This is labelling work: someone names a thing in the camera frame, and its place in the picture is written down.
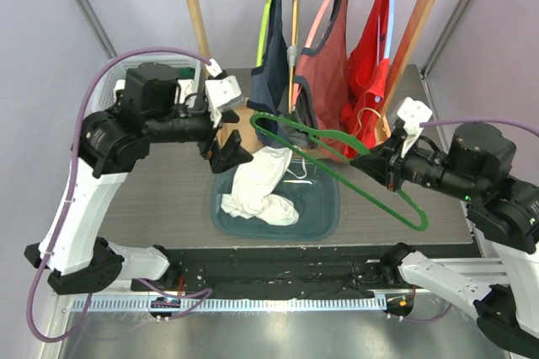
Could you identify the light blue hanger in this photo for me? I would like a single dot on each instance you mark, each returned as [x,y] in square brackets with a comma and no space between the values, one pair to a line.
[384,28]

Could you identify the yellow hanger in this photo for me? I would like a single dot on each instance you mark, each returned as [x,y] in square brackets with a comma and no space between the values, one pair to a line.
[293,39]

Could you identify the lime green hanger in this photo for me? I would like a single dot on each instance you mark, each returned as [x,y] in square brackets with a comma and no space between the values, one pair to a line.
[264,27]

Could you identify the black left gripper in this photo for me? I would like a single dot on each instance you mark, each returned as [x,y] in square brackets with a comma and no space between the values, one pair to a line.
[232,152]

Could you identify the teal plastic bin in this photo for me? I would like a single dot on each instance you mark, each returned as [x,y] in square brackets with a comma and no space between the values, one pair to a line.
[314,193]

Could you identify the white slotted cable duct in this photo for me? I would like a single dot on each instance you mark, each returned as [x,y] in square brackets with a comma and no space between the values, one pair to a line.
[158,304]

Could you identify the grey tank top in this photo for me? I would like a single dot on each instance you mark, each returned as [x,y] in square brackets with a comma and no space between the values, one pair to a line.
[298,137]

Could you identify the navy blue tank top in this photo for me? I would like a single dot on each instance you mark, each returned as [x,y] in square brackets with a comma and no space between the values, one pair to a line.
[269,80]

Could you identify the pink hanger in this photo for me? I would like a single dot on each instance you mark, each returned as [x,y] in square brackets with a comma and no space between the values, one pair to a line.
[294,88]

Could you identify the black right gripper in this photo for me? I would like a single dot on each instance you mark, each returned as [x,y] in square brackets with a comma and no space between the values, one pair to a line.
[392,166]

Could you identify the white tank top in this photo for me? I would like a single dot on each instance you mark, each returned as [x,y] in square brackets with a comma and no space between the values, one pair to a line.
[253,186]

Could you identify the white plastic basket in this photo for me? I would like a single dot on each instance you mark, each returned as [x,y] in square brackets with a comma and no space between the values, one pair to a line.
[103,96]

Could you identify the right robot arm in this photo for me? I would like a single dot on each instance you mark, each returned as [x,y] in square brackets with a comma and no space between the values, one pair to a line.
[475,170]

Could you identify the maroon tank top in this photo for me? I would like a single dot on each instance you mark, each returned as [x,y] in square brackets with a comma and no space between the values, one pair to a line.
[323,82]

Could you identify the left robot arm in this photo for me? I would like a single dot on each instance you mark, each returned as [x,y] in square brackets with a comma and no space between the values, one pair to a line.
[152,105]

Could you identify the red tank top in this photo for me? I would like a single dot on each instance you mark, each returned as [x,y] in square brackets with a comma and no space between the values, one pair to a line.
[367,93]

